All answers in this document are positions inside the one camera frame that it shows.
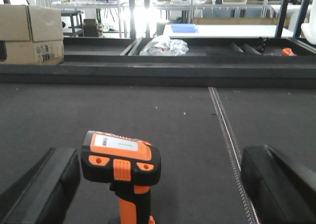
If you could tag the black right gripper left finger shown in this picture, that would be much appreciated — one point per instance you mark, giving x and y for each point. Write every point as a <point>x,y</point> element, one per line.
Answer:
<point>44,193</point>

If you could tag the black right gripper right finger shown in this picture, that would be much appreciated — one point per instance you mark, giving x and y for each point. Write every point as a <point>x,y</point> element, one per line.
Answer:
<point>281,189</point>

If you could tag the orange black barcode scanner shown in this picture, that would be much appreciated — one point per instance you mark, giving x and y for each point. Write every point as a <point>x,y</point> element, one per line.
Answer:
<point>130,166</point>

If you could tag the large stacked cardboard box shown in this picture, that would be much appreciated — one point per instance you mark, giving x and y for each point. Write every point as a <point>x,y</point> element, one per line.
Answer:
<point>30,35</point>

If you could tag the small orange object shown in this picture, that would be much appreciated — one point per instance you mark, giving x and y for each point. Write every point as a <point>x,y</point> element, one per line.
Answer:
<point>288,52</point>

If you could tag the crumpled clear plastic bag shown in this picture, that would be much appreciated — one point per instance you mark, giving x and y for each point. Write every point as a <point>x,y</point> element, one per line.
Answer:
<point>164,46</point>

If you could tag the white table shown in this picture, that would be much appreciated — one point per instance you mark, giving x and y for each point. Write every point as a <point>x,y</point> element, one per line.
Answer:
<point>224,31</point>

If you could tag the blue plastic tray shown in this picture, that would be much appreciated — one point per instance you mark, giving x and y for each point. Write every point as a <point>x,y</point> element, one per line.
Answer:
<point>184,28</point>

